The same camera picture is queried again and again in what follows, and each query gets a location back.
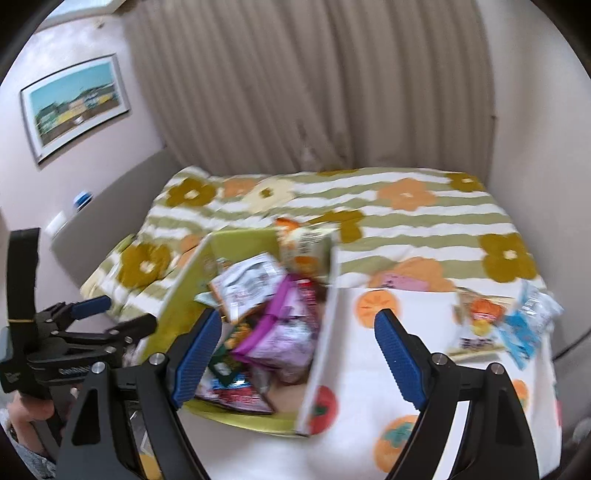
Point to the green snack packet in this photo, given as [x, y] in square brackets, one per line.
[231, 350]

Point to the person's left hand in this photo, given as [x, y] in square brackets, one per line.
[25, 415]

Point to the framed wall picture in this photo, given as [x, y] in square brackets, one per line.
[74, 104]

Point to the floral striped blanket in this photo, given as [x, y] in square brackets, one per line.
[369, 217]

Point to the cartoon print snack packet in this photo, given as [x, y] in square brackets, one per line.
[284, 346]

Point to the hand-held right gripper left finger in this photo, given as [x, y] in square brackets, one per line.
[196, 360]

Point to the person's left forearm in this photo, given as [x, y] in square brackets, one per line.
[23, 457]

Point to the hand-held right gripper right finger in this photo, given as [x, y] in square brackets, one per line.
[399, 360]

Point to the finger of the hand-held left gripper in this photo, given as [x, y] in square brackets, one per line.
[129, 330]
[90, 307]

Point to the cream yellow snack packet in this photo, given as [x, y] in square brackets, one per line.
[304, 249]

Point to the red dark snack packet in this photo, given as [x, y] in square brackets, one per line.
[235, 397]

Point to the blue white snack packet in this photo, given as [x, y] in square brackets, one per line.
[531, 323]

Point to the beige curtain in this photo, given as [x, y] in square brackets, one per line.
[314, 83]

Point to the white orange barcode snack packet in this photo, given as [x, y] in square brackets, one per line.
[244, 284]

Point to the fruit print cardboard box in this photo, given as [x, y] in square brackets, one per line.
[318, 350]

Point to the blue white small object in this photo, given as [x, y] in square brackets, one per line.
[84, 200]

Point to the purple chips packet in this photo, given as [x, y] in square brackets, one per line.
[268, 309]

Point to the grey headboard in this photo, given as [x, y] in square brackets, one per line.
[111, 207]

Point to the orange cream snack packet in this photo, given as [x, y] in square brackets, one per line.
[480, 323]

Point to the white wall socket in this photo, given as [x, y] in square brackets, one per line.
[56, 225]

